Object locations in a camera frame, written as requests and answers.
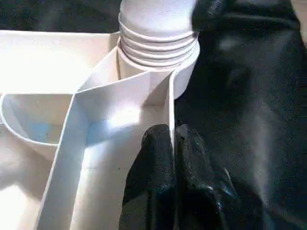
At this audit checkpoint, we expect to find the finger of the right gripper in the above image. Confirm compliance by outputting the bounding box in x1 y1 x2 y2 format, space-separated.
191 0 231 32

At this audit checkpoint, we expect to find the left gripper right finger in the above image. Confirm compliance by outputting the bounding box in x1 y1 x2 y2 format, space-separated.
174 123 240 230

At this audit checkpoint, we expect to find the white plastic table leg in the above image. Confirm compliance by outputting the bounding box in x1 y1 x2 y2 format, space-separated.
117 0 200 69

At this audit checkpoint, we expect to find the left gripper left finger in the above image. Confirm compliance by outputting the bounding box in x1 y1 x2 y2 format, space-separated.
118 124 179 230

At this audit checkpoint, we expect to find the white plastic table top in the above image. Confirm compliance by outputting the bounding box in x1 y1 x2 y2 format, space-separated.
0 30 201 230

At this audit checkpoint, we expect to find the black mat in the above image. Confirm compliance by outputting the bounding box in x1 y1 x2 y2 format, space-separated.
0 0 307 230

